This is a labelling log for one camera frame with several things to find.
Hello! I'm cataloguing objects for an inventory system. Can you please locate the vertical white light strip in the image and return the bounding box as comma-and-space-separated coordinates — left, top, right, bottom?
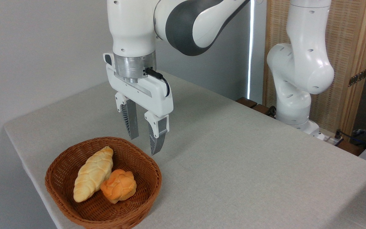
247, 0, 254, 100

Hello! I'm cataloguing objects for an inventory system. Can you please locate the grey linen tablecloth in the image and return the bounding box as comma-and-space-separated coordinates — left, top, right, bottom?
3, 71, 366, 229

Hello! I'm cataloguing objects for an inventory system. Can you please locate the metal screen hinge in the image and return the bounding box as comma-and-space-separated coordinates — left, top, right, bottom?
348, 68, 366, 87

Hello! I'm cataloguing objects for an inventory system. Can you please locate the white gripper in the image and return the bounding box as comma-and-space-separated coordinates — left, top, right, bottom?
103, 53, 174, 156

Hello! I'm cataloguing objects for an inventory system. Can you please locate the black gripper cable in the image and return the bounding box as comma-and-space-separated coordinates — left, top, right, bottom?
144, 67, 171, 98

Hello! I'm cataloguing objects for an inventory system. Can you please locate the long pale braided bread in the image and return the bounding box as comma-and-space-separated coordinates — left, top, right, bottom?
73, 146, 114, 203

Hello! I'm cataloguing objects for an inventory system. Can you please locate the wooden rattan folding screen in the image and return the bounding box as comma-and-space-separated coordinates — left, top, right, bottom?
262, 0, 366, 138

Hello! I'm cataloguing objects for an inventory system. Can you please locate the brown wicker basket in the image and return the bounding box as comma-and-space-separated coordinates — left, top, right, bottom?
45, 137, 162, 229

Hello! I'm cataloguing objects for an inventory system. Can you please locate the dark brown wooden block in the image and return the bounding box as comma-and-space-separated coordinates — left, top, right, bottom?
253, 104, 271, 115
236, 97, 258, 109
336, 140, 365, 156

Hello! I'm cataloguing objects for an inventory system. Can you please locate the round orange bread roll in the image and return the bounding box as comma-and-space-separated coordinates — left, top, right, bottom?
100, 169, 137, 204

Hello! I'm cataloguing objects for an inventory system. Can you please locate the black power cable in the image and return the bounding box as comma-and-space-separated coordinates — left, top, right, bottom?
335, 128, 366, 147

